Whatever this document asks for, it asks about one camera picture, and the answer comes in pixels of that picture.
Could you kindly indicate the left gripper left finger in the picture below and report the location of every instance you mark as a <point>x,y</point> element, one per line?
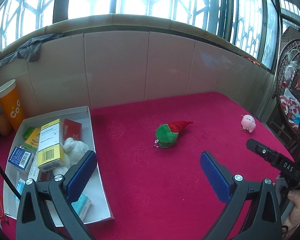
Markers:
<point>34,220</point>

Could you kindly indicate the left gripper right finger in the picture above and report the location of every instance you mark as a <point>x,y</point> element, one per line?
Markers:
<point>263,219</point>

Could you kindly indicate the white yellow Glucophage box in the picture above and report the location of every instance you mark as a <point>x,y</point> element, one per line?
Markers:
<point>50,148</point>

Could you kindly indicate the red cigarette box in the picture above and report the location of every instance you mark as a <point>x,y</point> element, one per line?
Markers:
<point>72,129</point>

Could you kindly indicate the right hand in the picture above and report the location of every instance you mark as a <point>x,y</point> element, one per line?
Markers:
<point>293,219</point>

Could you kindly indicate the teal small box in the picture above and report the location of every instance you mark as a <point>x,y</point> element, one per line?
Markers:
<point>81,206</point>

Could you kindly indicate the blue white medicine box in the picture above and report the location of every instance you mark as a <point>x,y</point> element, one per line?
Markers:
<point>21,159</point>

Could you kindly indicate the red white cushion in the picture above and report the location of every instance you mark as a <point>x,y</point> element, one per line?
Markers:
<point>290,104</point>

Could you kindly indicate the pink plush pig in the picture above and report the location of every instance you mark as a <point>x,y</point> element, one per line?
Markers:
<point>248,123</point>

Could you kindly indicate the white cardboard tray box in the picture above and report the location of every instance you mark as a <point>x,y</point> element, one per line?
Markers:
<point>99,209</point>

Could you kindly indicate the yellow orange packet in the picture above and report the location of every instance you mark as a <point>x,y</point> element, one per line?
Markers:
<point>32,142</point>

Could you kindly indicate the white plush bear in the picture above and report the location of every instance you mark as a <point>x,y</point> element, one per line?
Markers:
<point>74,150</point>

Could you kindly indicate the green sachet packet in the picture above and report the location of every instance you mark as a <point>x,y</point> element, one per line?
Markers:
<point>28,132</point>

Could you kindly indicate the orange fruit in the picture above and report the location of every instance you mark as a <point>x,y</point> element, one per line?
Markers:
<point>5,126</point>

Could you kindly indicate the wicker hanging chair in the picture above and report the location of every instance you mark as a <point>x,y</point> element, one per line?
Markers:
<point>288,67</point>

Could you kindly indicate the pink red bed sheet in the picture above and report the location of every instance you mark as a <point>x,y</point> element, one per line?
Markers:
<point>162,193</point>

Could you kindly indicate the green red plush elf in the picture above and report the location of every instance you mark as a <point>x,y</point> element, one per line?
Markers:
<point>166,135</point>

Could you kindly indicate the orange paper cup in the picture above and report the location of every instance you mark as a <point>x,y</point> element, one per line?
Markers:
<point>11,104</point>

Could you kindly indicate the grey cloth on ledge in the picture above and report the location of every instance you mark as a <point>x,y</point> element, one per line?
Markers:
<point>30,50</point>

